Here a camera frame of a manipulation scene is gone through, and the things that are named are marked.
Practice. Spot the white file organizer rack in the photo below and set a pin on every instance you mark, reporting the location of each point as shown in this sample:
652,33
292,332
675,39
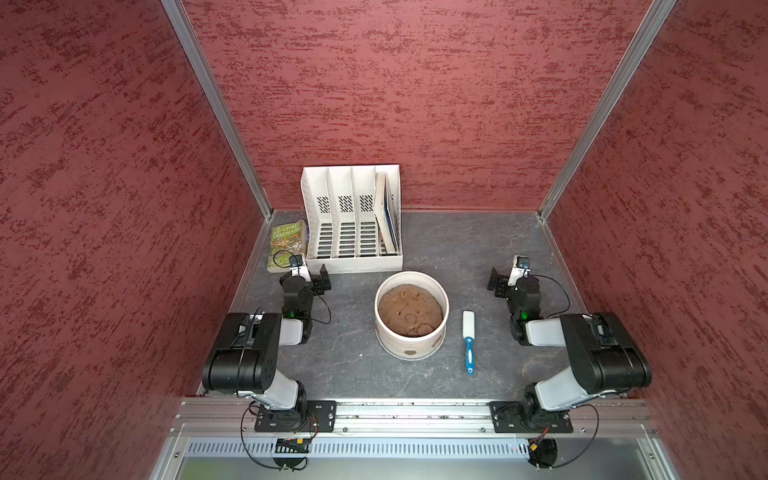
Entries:
343,230

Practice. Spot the white ceramic pot with mud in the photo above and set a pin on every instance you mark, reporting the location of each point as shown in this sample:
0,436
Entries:
411,314

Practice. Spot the right corner aluminium post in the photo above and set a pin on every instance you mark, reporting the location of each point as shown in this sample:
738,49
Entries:
647,31

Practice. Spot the green paperback book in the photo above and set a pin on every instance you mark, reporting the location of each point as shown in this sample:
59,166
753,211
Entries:
287,241

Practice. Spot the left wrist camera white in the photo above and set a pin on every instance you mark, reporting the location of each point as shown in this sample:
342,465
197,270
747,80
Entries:
299,265

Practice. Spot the left corner aluminium post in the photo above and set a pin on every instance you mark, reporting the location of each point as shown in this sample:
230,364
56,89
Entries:
184,31

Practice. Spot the corner aluminium post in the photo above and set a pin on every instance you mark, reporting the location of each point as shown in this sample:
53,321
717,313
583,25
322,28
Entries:
647,31
184,31

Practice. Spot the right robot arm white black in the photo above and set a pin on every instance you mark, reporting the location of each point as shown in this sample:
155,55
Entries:
603,359

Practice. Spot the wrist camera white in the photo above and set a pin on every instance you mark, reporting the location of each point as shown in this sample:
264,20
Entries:
299,265
520,269

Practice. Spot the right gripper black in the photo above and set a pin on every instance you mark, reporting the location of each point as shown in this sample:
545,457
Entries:
501,281

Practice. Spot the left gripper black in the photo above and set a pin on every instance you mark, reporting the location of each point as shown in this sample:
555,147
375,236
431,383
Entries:
318,286

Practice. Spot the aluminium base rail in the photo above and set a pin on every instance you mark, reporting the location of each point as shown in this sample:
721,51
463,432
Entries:
358,417

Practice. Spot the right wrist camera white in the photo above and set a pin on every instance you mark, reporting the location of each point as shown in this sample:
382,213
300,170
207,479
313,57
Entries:
520,269

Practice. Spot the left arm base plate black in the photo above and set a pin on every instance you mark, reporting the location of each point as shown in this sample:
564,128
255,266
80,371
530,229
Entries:
312,416

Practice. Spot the book in file rack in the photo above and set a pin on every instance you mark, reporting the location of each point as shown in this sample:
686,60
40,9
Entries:
384,218

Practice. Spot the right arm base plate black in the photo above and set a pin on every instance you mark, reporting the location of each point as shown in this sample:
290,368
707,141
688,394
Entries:
524,418

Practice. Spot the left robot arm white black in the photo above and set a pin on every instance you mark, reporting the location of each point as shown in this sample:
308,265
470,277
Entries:
243,358

